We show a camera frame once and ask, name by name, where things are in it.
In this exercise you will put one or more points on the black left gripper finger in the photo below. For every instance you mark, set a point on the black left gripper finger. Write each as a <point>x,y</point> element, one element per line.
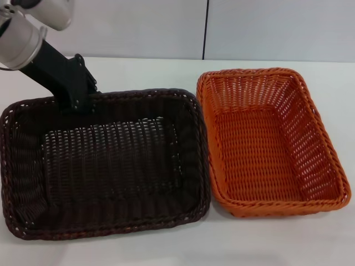
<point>89,106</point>

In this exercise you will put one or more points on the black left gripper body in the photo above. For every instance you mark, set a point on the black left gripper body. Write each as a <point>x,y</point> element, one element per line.
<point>63,77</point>

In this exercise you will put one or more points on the dark brown woven basket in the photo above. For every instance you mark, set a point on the dark brown woven basket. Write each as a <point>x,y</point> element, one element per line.
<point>111,166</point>

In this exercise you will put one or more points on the orange woven plastic basket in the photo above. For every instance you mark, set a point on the orange woven plastic basket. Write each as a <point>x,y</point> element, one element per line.
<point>263,152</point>

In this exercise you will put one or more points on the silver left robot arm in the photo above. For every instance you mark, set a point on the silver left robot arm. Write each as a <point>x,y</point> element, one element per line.
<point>19,44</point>

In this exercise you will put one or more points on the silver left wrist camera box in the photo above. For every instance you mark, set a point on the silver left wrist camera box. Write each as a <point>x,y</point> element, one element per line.
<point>59,14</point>

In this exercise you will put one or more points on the silver left camera bracket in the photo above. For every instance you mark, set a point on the silver left camera bracket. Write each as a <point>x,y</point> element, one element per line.
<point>11,7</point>

